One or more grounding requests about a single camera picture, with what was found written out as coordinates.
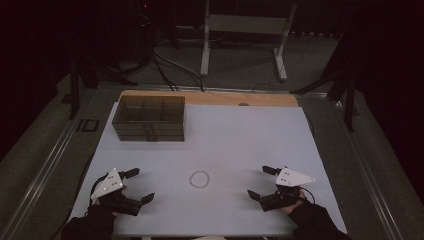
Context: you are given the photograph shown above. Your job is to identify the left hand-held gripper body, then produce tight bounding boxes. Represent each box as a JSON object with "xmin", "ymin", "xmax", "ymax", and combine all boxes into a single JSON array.
[{"xmin": 90, "ymin": 168, "xmax": 144, "ymax": 217}]

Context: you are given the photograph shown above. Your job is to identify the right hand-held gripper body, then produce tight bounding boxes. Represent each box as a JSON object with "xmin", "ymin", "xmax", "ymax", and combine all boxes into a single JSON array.
[{"xmin": 259, "ymin": 166, "xmax": 317, "ymax": 213}]

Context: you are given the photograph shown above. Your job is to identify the thin ring bracelet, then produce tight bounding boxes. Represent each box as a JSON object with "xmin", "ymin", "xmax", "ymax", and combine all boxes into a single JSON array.
[{"xmin": 188, "ymin": 170, "xmax": 211, "ymax": 190}]

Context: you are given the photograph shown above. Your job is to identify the clear plastic drawer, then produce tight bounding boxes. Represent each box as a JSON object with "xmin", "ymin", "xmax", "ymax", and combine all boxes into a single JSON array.
[{"xmin": 113, "ymin": 125, "xmax": 185, "ymax": 142}]

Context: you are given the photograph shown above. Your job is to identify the clear plastic organizer box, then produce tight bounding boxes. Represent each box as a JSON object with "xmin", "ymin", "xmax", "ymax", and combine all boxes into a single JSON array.
[{"xmin": 111, "ymin": 95, "xmax": 186, "ymax": 143}]

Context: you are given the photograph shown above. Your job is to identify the person's left hand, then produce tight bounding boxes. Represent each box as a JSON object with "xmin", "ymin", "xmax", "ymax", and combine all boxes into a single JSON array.
[{"xmin": 92, "ymin": 199, "xmax": 118, "ymax": 218}]

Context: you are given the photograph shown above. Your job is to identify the person's right hand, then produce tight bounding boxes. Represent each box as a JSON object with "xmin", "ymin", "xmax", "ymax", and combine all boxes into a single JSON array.
[{"xmin": 281, "ymin": 189, "xmax": 307, "ymax": 216}]

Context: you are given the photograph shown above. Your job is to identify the white table mat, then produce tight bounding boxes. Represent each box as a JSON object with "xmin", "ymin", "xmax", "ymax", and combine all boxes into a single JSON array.
[{"xmin": 68, "ymin": 102, "xmax": 348, "ymax": 237}]

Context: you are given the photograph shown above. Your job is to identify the black floor plate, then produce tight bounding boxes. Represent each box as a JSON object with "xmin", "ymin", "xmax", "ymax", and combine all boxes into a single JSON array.
[{"xmin": 76, "ymin": 118, "xmax": 100, "ymax": 133}]

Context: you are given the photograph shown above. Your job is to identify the black tripod stand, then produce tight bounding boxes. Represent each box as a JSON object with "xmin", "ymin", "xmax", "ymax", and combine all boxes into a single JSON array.
[
  {"xmin": 68, "ymin": 54, "xmax": 139, "ymax": 120},
  {"xmin": 289, "ymin": 33, "xmax": 363, "ymax": 133}
]

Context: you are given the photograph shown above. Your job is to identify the white metal stand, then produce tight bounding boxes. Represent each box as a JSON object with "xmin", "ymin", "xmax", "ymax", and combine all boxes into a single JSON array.
[{"xmin": 199, "ymin": 0, "xmax": 298, "ymax": 82}]

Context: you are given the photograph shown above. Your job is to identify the left hand-held gripper cable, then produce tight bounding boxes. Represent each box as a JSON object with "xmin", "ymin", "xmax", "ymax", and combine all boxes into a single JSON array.
[{"xmin": 88, "ymin": 173, "xmax": 109, "ymax": 208}]

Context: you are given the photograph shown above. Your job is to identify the hand-held gripper cable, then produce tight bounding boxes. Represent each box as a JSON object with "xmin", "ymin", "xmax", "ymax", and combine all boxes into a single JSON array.
[
  {"xmin": 299, "ymin": 186, "xmax": 316, "ymax": 205},
  {"xmin": 88, "ymin": 173, "xmax": 109, "ymax": 208}
]

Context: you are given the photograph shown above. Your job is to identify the right hand-held gripper cable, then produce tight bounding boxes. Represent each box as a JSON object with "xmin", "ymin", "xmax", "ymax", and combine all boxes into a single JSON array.
[{"xmin": 299, "ymin": 186, "xmax": 316, "ymax": 205}]

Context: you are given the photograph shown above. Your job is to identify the metal floor rail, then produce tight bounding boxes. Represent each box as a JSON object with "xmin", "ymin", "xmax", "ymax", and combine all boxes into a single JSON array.
[
  {"xmin": 0, "ymin": 109, "xmax": 85, "ymax": 240},
  {"xmin": 331, "ymin": 99, "xmax": 405, "ymax": 240}
]

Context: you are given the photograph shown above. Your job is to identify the floor cables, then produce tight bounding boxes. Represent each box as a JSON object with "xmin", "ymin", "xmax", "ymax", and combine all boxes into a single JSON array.
[{"xmin": 151, "ymin": 46, "xmax": 206, "ymax": 93}]

